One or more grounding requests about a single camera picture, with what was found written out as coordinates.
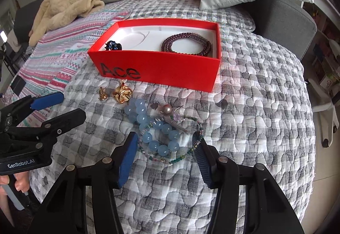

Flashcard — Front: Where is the multicolour small bead necklace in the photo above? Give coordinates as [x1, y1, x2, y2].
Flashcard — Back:
[136, 114, 205, 166]

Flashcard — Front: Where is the blue bead bracelet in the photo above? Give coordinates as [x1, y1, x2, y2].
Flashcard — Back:
[124, 98, 180, 157]

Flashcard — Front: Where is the small gold earring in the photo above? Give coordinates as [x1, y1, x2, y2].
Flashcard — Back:
[97, 87, 109, 101]

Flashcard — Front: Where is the gold flower brooch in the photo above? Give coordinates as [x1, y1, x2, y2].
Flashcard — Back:
[112, 80, 133, 104]

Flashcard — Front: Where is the pink pearl silver pendant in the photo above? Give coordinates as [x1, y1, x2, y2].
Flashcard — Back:
[159, 103, 188, 133]

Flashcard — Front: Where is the person's left hand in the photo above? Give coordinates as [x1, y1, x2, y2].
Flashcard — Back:
[1, 171, 30, 227]

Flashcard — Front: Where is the striped patterned blanket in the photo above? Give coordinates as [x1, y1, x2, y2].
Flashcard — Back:
[5, 6, 132, 130]

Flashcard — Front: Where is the grey checked quilt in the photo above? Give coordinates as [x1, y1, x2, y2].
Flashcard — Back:
[31, 0, 315, 218]

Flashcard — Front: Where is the dark blue flower brooch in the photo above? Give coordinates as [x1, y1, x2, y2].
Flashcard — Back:
[104, 40, 122, 51]

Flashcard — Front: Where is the white chair base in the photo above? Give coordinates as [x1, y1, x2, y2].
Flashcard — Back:
[307, 78, 339, 148]

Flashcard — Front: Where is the red Ace cardboard box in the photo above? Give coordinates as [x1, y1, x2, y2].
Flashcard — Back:
[88, 18, 221, 93]

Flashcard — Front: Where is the beige fleece garment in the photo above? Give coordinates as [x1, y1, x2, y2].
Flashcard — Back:
[29, 0, 105, 47]

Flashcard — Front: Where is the grey upholstered headboard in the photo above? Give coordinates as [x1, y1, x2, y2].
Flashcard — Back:
[241, 0, 317, 60]

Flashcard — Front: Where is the dark red bead bracelet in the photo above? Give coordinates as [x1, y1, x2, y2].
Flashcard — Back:
[161, 32, 213, 58]

